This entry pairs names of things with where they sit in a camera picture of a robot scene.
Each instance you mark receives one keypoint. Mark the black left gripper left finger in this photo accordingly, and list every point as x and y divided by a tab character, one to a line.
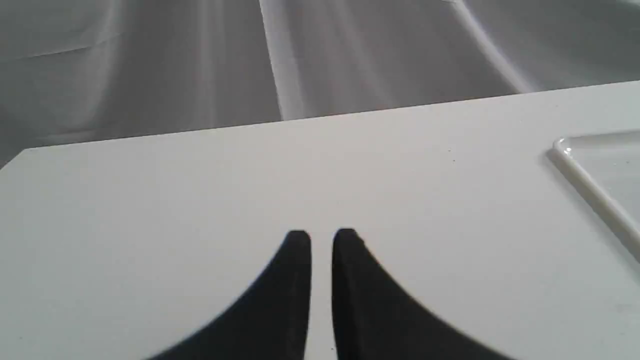
270	321

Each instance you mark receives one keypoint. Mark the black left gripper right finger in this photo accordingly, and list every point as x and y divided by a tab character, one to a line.
375	319

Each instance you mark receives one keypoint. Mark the white rectangular plastic tray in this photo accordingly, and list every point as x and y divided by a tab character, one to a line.
605	170

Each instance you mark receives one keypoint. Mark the grey fabric backdrop curtain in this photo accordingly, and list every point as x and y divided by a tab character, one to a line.
91	70

